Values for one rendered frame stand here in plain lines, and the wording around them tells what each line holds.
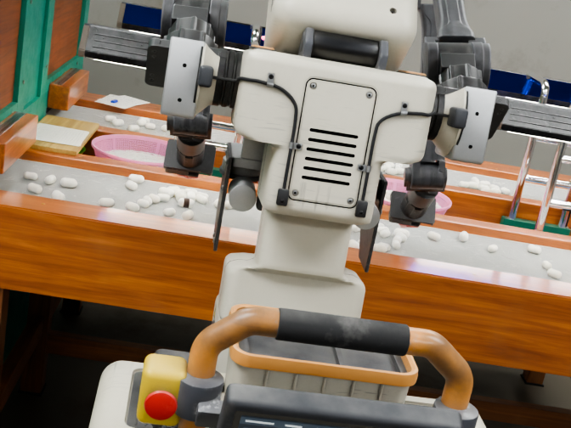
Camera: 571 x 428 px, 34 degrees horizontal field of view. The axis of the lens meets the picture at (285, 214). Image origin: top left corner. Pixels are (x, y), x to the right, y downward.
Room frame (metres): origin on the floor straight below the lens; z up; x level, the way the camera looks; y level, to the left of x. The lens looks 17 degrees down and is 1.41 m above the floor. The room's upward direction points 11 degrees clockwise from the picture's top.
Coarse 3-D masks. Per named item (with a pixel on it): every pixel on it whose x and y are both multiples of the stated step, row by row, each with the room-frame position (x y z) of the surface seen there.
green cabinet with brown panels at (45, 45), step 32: (0, 0) 2.02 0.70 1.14; (32, 0) 2.26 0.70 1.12; (64, 0) 2.71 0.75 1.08; (0, 32) 2.04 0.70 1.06; (32, 32) 2.34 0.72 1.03; (64, 32) 2.76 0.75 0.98; (0, 64) 2.06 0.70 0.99; (32, 64) 2.37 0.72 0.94; (64, 64) 2.81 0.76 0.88; (0, 96) 2.09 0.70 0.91; (32, 96) 2.41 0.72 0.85
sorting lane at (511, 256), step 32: (32, 192) 1.95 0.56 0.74; (64, 192) 1.99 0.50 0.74; (96, 192) 2.04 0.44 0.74; (128, 192) 2.08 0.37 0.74; (224, 224) 1.98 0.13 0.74; (256, 224) 2.02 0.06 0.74; (384, 224) 2.21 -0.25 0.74; (416, 256) 2.01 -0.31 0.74; (448, 256) 2.05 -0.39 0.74; (480, 256) 2.10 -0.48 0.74; (512, 256) 2.15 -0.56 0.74; (544, 256) 2.19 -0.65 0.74
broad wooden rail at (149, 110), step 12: (84, 96) 2.91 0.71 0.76; (96, 96) 2.94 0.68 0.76; (96, 108) 2.86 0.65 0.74; (108, 108) 2.87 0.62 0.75; (120, 108) 2.87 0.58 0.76; (132, 108) 2.87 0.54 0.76; (144, 108) 2.90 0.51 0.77; (156, 108) 2.94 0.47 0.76; (216, 120) 2.93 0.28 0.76; (228, 120) 2.96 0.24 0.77; (456, 168) 2.95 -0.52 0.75; (468, 168) 2.96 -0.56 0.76; (480, 168) 2.96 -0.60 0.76; (492, 168) 2.98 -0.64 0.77; (504, 168) 3.02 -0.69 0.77; (516, 168) 3.05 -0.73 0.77; (516, 180) 2.97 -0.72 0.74; (564, 180) 3.01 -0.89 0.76
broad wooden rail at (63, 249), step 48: (0, 192) 1.84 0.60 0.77; (0, 240) 1.77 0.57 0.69; (48, 240) 1.77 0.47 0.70; (96, 240) 1.78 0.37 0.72; (144, 240) 1.79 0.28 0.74; (192, 240) 1.80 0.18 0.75; (240, 240) 1.82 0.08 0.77; (48, 288) 1.78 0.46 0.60; (96, 288) 1.78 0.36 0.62; (144, 288) 1.79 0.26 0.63; (192, 288) 1.80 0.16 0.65; (384, 288) 1.83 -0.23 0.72; (432, 288) 1.84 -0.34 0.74; (480, 288) 1.84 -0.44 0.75; (528, 288) 1.86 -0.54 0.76; (480, 336) 1.85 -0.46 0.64; (528, 336) 1.85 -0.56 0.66
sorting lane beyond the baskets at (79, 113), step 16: (64, 112) 2.75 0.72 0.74; (80, 112) 2.78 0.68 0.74; (96, 112) 2.83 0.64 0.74; (112, 112) 2.86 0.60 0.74; (144, 128) 2.73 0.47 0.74; (160, 128) 2.77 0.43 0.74; (400, 176) 2.74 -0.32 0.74; (448, 176) 2.86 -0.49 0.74; (464, 176) 2.90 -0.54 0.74; (480, 176) 2.95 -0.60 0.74; (512, 192) 2.81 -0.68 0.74; (528, 192) 2.85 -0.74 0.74; (560, 192) 2.93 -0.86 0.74
